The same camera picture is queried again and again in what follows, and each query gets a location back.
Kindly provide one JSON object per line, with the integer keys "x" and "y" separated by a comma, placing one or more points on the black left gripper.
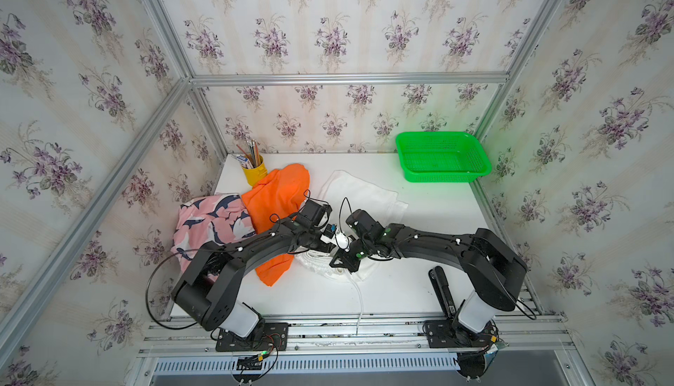
{"x": 323, "y": 246}

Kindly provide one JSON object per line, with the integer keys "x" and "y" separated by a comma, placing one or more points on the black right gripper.
{"x": 346, "y": 261}

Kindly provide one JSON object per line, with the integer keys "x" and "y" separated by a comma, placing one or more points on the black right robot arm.
{"x": 495, "y": 271}

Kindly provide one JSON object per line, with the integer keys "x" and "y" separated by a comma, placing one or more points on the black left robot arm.
{"x": 209, "y": 287}

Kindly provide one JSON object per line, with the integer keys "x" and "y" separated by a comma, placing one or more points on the orange cloth garment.
{"x": 280, "y": 193}

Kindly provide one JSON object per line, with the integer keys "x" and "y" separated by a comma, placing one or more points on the yellow pencil cup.
{"x": 254, "y": 175}

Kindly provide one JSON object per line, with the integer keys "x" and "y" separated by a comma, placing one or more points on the pink shark print garment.
{"x": 222, "y": 219}

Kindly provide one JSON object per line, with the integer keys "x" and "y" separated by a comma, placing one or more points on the colored pencils bundle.
{"x": 250, "y": 156}

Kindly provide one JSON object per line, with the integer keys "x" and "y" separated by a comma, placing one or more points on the green plastic basket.
{"x": 445, "y": 157}

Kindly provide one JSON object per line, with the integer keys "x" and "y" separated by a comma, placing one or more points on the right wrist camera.
{"x": 339, "y": 238}

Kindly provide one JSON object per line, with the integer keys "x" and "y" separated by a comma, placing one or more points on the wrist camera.
{"x": 314, "y": 214}
{"x": 339, "y": 238}

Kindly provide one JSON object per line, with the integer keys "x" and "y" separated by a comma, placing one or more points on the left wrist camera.
{"x": 314, "y": 214}

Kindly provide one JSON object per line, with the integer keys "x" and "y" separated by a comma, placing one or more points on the aluminium rail frame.
{"x": 341, "y": 344}

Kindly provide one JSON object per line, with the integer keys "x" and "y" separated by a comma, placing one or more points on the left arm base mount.
{"x": 259, "y": 337}

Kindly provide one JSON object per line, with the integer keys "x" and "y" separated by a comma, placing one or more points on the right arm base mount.
{"x": 449, "y": 332}

